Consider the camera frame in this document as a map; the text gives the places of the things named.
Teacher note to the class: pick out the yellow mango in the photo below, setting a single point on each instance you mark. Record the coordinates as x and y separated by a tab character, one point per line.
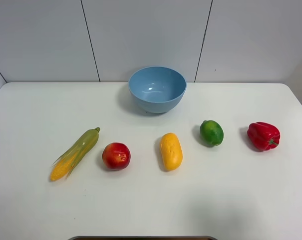
171	151

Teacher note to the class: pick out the red apple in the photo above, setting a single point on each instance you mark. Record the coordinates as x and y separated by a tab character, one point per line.
116	156

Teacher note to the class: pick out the green lime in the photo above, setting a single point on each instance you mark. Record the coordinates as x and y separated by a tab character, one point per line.
211	132

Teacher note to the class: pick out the blue plastic bowl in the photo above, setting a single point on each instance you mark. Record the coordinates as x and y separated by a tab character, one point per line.
157	89

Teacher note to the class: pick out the corn cob with husk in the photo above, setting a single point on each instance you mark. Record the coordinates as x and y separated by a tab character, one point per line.
69	160

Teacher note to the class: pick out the red bell pepper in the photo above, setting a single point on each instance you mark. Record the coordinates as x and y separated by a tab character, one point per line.
264	136

